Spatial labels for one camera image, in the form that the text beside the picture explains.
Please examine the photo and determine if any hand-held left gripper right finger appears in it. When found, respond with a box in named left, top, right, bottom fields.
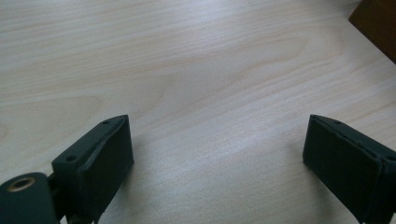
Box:
left=302, top=114, right=396, bottom=224

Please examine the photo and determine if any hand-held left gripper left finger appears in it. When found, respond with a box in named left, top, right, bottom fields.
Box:
left=50, top=114, right=135, bottom=224

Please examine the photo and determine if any dark brown wooden object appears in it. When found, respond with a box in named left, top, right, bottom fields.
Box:
left=347, top=0, right=396, bottom=65

